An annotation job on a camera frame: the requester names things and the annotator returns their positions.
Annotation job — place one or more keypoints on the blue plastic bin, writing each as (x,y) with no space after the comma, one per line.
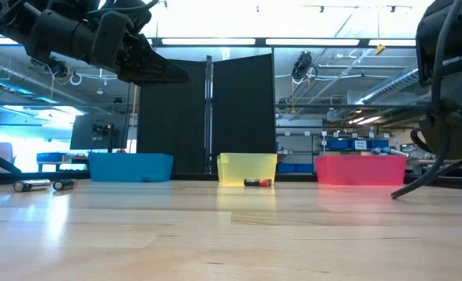
(129,168)

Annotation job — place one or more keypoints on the yellow translucent plastic bin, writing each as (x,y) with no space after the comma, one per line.
(246,166)

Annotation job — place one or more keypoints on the silver ventilation duct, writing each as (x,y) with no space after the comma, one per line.
(395,84)

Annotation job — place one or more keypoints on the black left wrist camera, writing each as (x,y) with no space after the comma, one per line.
(135,17)

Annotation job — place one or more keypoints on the black orange battery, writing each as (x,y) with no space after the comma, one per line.
(257,182)

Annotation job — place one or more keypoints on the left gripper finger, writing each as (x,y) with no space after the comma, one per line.
(149,70)

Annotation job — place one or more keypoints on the black background screen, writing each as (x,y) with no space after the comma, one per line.
(82,132)

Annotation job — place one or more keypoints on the black divider panel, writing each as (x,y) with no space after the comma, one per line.
(168,117)
(242,105)

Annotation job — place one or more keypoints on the blue tray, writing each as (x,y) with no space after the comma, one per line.
(51,157)

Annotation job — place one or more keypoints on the dark grey battery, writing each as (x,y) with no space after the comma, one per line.
(64,184)

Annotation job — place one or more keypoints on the red plastic bin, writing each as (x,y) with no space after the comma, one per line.
(357,169)

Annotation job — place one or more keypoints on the blue shelf bin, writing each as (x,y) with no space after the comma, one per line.
(338,144)
(379,143)

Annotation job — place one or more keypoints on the blue floor crate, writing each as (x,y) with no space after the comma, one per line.
(295,168)

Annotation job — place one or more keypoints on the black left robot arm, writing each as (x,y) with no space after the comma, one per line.
(55,33)

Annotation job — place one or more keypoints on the black ceiling-mounted device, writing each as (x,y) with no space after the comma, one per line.
(303,64)
(55,70)

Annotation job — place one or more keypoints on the silver battery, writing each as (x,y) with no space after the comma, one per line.
(32,185)

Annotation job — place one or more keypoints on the yellow ceiling hook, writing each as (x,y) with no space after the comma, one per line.
(380,49)

